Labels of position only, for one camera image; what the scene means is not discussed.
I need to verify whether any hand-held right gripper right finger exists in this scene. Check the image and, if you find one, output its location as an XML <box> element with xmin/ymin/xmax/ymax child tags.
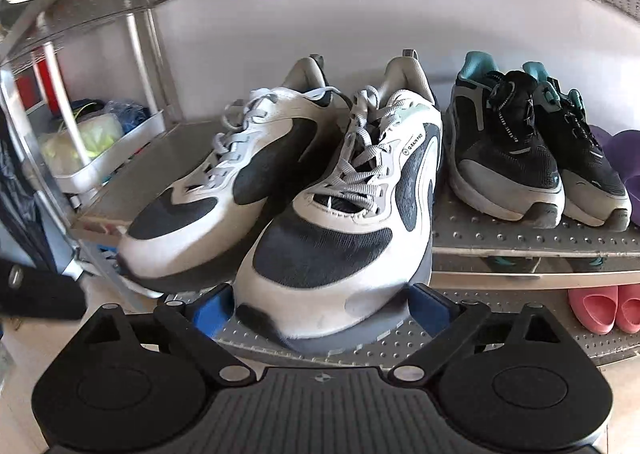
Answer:
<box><xmin>389</xmin><ymin>283</ymin><xmax>566</xmax><ymax>387</ymax></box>

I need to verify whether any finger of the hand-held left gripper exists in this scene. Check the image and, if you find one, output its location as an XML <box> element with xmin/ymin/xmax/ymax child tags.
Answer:
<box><xmin>0</xmin><ymin>258</ymin><xmax>90</xmax><ymax>322</ymax></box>

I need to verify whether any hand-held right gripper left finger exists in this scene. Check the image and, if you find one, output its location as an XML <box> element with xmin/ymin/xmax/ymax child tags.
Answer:
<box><xmin>80</xmin><ymin>284</ymin><xmax>253</xmax><ymax>387</ymax></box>

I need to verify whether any white navy sneaker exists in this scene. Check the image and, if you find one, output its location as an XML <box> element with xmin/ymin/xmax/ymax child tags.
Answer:
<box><xmin>117</xmin><ymin>54</ymin><xmax>351</xmax><ymax>294</ymax></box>
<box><xmin>232</xmin><ymin>50</ymin><xmax>444</xmax><ymax>354</ymax></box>

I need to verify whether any metal shoe rack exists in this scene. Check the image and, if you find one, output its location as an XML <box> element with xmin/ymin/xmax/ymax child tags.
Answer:
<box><xmin>0</xmin><ymin>0</ymin><xmax>640</xmax><ymax>370</ymax></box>

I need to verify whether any black teal green-soled sneaker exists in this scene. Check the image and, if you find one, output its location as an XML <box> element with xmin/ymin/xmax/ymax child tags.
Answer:
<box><xmin>444</xmin><ymin>51</ymin><xmax>566</xmax><ymax>229</ymax></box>
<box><xmin>522</xmin><ymin>61</ymin><xmax>632</xmax><ymax>227</ymax></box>

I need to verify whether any purple slide slipper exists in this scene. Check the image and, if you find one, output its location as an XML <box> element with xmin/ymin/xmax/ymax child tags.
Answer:
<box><xmin>586</xmin><ymin>123</ymin><xmax>618</xmax><ymax>155</ymax></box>
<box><xmin>605</xmin><ymin>129</ymin><xmax>640</xmax><ymax>227</ymax></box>

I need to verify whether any white storage cart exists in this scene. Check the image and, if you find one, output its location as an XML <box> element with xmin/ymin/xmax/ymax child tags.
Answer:
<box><xmin>37</xmin><ymin>99</ymin><xmax>168</xmax><ymax>195</ymax></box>

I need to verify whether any pink slide slipper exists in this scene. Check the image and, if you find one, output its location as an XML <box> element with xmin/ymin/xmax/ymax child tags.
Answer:
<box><xmin>615</xmin><ymin>284</ymin><xmax>640</xmax><ymax>333</ymax></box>
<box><xmin>567</xmin><ymin>284</ymin><xmax>621</xmax><ymax>335</ymax></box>

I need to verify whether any neon yellow cloth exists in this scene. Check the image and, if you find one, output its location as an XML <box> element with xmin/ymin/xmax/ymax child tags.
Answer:
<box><xmin>41</xmin><ymin>114</ymin><xmax>125</xmax><ymax>174</ymax></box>

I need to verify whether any blue crumpled bag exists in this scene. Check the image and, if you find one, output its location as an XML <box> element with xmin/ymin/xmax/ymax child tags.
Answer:
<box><xmin>105</xmin><ymin>102</ymin><xmax>151</xmax><ymax>135</ymax></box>

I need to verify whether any red box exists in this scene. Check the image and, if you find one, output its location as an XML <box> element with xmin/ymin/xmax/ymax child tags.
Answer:
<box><xmin>15</xmin><ymin>53</ymin><xmax>57</xmax><ymax>110</ymax></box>

